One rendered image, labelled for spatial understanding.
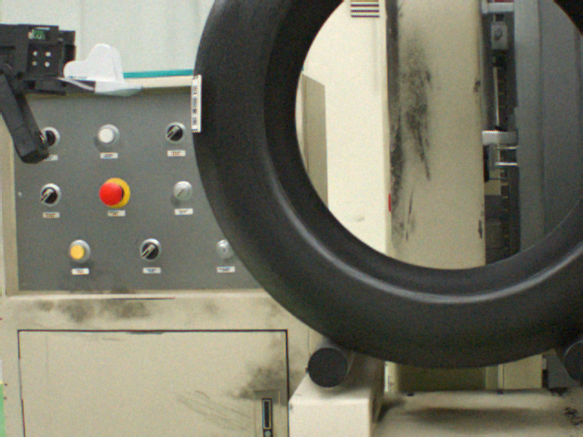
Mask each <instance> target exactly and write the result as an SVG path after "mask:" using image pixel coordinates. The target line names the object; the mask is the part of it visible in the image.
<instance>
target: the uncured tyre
mask: <svg viewBox="0 0 583 437"><path fill-rule="evenodd" d="M344 1H345V0H214V2H213V5H212V7H211V9H210V11H209V13H208V15H207V18H206V21H205V25H204V27H203V30H202V34H201V37H200V40H199V44H198V48H197V53H196V57H195V64H194V69H193V76H198V75H200V131H199V132H191V135H192V143H193V150H194V155H195V159H196V165H197V169H198V172H199V176H200V180H201V183H202V186H203V189H204V192H205V195H206V198H207V200H208V203H209V206H210V209H211V213H213V215H214V217H215V219H216V220H217V222H218V225H219V227H220V230H221V232H222V234H223V236H224V238H225V239H226V240H227V241H228V243H229V244H230V246H231V249H232V251H233V252H234V254H235V255H236V257H237V258H239V259H240V262H241V264H242V265H243V266H244V268H245V269H246V270H247V271H248V273H249V274H251V275H252V277H253V278H254V279H255V280H256V281H257V282H258V283H259V284H260V286H261V288H263V289H264V290H265V291H266V292H267V293H268V294H269V295H270V296H271V298H272V299H273V300H276V301H277V302H278V303H279V304H280V305H281V306H282V307H283V308H285V310H287V311H288V312H289V313H290V314H291V315H292V316H294V317H295V318H296V319H298V320H300V321H302V322H303V324H305V325H306V326H308V327H309V328H312V329H313V330H315V331H317V332H319V333H320V334H325V335H327V336H329V337H331V339H332V340H335V341H338V342H340V343H341V344H344V345H346V346H348V347H351V348H354V350H355V351H359V352H360V353H363V355H366V354H367V356H369V357H372V358H376V359H378V360H382V361H388V362H392V363H397V364H402V365H406V366H412V367H418V368H427V369H437V370H450V369H473V368H484V367H491V366H497V364H502V363H509V362H512V361H520V360H523V359H526V358H529V356H533V355H537V354H539V353H542V352H544V351H549V350H551V349H554V348H556V346H558V345H560V344H562V343H564V342H566V341H569V340H572V339H575V338H576V337H578V335H579V334H581V333H583V194H582V196H581V198H580V199H579V201H578V202H577V204H576V205H575V206H574V208H573V209H572V210H571V211H570V213H569V214H568V215H567V216H566V217H565V218H564V219H563V220H561V221H560V222H559V223H558V224H557V226H556V227H555V228H554V229H553V230H552V231H551V232H549V233H548V234H547V235H546V236H545V237H544V238H542V239H541V240H539V241H538V243H536V244H535V245H533V246H531V247H530V248H528V249H524V250H522V251H520V252H518V253H517V254H515V256H513V257H510V258H508V259H503V260H499V261H497V262H494V263H490V264H486V265H482V266H481V267H475V268H469V269H435V268H427V267H422V266H417V265H414V264H409V263H406V261H403V260H400V259H395V258H393V257H391V256H388V255H386V254H383V253H382V252H380V251H378V250H376V249H374V247H371V246H369V245H368V244H366V243H365V242H363V241H362V240H360V239H358V238H356V236H355V235H354V234H353V233H352V232H351V231H350V230H349V229H348V228H346V227H345V226H344V225H343V224H342V222H340V220H339V219H338V218H336V217H335V216H334V215H333V214H332V212H331V211H330V210H329V209H328V207H327V206H326V205H325V203H324V202H323V199H321V197H320V196H319V194H318V192H317V191H316V189H315V186H314V185H313V183H312V180H311V179H310V178H309V175H308V172H307V170H306V167H305V164H304V161H303V158H302V152H301V148H300V143H298V138H297V130H296V97H297V89H298V84H300V79H301V75H302V68H303V65H304V62H305V60H306V57H307V55H308V53H309V50H310V47H311V45H312V44H313V42H314V40H315V39H316V37H317V35H318V34H319V32H320V30H321V28H322V26H323V25H324V24H325V22H326V21H328V19H329V18H330V17H331V16H332V14H333V13H334V12H335V11H336V9H337V8H338V6H339V5H340V4H341V3H342V2H344ZM192 78H193V77H192Z"/></svg>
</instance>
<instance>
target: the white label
mask: <svg viewBox="0 0 583 437"><path fill-rule="evenodd" d="M199 131H200V75H198V76H194V77H193V78H192V93H191V132H199Z"/></svg>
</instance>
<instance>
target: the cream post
mask: <svg viewBox="0 0 583 437"><path fill-rule="evenodd" d="M384 13H385V28H386V66H387V106H388V122H389V129H390V186H391V227H392V257H393V258H395V259H400V260H403V261H406V263H409V264H414V265H417V266H422V267H427V268H435V269H469V268H475V267H481V266H482V265H485V264H486V244H485V196H484V148H483V147H482V100H481V78H480V53H479V29H478V6H477V0H384ZM394 390H395V391H455V390H486V367H484V368H473V369H450V370H437V369H427V368H418V367H412V366H406V365H402V364H397V363H395V364H394Z"/></svg>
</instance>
